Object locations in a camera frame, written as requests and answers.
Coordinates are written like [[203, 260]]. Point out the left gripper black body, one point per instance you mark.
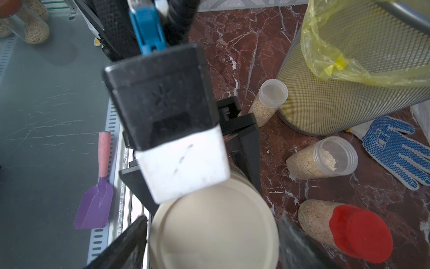
[[242, 144]]

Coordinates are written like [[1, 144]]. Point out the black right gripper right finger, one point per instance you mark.
[[297, 251]]

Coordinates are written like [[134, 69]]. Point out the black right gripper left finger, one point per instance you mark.
[[127, 251]]

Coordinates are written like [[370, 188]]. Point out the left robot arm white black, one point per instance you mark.
[[133, 28]]

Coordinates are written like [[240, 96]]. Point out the open clear oatmeal jar small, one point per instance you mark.
[[271, 96]]

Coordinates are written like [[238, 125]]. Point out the red lid oatmeal jar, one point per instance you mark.
[[356, 232]]

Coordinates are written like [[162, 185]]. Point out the open clear oatmeal jar tall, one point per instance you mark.
[[330, 157]]

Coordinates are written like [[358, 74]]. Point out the mesh trash bin yellow bag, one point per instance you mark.
[[354, 61]]

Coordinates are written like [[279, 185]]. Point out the blue dotted work glove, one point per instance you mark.
[[386, 140]]

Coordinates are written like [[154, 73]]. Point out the purple scoop pink handle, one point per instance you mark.
[[94, 209]]

